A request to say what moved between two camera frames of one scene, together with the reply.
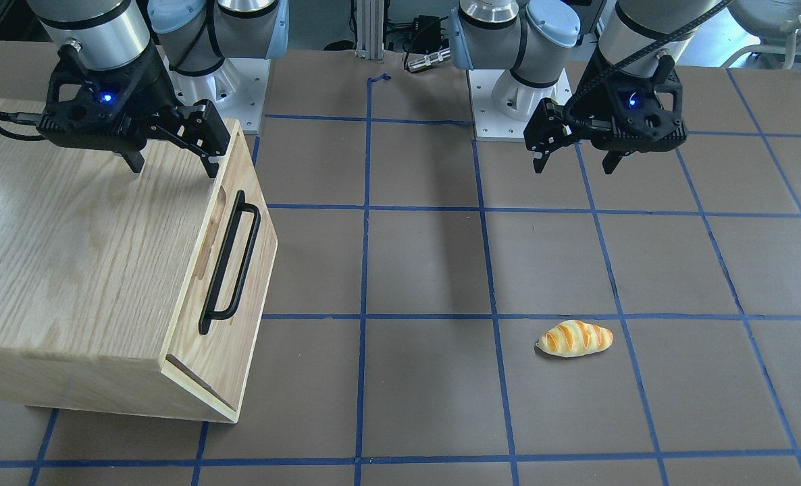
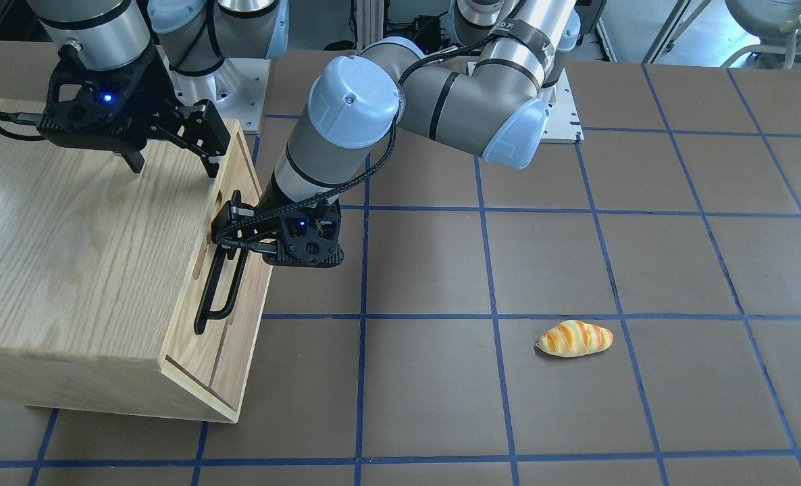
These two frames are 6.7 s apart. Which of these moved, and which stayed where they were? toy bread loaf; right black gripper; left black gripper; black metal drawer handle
Moved: left black gripper
Stayed: toy bread loaf; black metal drawer handle; right black gripper
